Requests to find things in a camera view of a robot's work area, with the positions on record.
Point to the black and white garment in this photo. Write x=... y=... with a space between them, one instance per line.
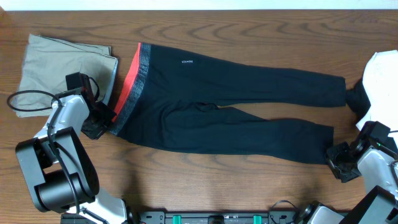
x=374 y=97

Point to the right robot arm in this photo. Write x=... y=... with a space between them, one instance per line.
x=369 y=157

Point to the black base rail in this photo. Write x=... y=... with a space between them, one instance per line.
x=273 y=217

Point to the folded khaki trousers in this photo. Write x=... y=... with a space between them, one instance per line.
x=47 y=61

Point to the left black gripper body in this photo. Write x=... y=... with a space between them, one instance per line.
x=99 y=122

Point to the black leggings red waistband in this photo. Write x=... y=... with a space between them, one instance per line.
x=180 y=101

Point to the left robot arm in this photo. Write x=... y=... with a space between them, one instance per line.
x=59 y=174

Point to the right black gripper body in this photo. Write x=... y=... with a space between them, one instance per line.
x=342 y=164

